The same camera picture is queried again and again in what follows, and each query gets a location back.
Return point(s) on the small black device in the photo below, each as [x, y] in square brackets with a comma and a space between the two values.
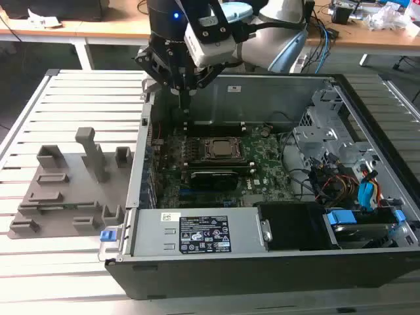
[341, 13]

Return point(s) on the silver CPU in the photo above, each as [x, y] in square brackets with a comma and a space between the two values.
[222, 147]

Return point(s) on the blue plastic latch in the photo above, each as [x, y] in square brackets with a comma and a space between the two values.
[106, 237]

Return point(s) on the hard disk in blue carrier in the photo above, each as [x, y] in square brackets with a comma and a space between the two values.
[357, 229]

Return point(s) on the metal drive cage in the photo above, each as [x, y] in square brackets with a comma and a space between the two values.
[328, 138]

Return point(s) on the black fan shroud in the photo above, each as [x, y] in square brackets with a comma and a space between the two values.
[292, 226]

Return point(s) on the crumpled white paper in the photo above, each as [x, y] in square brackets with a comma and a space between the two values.
[42, 19]

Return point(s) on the black RAM slot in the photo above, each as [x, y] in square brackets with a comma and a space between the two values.
[216, 132]
[216, 124]
[216, 163]
[243, 171]

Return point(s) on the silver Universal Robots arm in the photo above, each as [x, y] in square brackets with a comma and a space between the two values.
[262, 42]

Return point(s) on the black box on desk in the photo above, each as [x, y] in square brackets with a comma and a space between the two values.
[65, 8]

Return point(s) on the round coin battery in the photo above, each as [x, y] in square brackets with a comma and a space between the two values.
[266, 132]

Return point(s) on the wooden desk with white legs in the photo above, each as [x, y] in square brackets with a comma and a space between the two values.
[82, 31]

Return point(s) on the green motherboard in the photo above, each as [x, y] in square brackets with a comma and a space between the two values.
[262, 157]

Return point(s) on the grey parts rack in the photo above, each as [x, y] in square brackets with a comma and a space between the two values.
[78, 183]

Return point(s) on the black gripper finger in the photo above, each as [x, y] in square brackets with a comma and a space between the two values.
[157, 70]
[205, 77]

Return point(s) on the grey power supply with label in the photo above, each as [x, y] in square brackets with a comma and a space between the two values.
[151, 233]

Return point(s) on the black open PC case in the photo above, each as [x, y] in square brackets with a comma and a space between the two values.
[229, 279]

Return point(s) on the clear plastic bag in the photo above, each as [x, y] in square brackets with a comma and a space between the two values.
[387, 16]

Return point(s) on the CPU socket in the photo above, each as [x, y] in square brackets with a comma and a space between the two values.
[204, 154]

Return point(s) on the black graphics card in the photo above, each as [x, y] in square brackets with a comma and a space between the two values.
[213, 180]

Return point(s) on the white power strip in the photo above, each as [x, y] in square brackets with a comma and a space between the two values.
[298, 64]

